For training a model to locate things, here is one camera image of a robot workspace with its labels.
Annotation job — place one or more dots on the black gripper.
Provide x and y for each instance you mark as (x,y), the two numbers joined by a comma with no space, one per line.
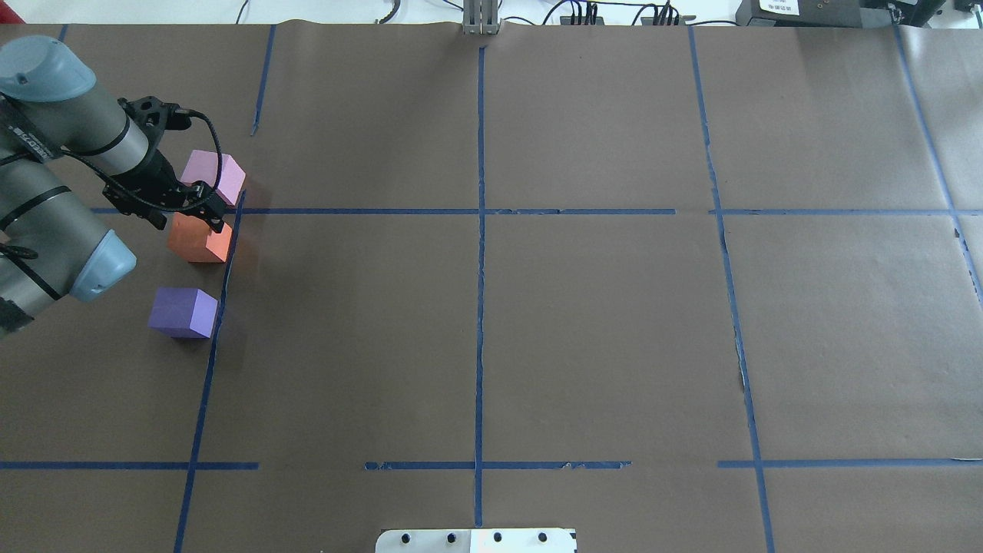
(156,170)

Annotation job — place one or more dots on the orange foam block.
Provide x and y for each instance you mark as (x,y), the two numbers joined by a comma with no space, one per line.
(193,241)

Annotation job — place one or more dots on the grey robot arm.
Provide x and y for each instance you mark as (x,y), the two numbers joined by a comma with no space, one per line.
(52,244)

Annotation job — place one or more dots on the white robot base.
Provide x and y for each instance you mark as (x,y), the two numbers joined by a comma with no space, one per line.
(478,540)

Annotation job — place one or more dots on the pink foam block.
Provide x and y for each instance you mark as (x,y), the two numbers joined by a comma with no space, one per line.
(226,177)

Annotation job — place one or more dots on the purple foam block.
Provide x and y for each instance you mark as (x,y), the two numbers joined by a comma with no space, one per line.
(183,313)

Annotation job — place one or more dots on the black box device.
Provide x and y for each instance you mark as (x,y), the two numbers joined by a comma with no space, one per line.
(822,14)

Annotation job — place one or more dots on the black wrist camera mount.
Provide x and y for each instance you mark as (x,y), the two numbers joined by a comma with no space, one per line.
(155,117)

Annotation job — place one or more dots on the aluminium frame post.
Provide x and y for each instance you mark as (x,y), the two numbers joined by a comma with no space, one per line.
(480,17)

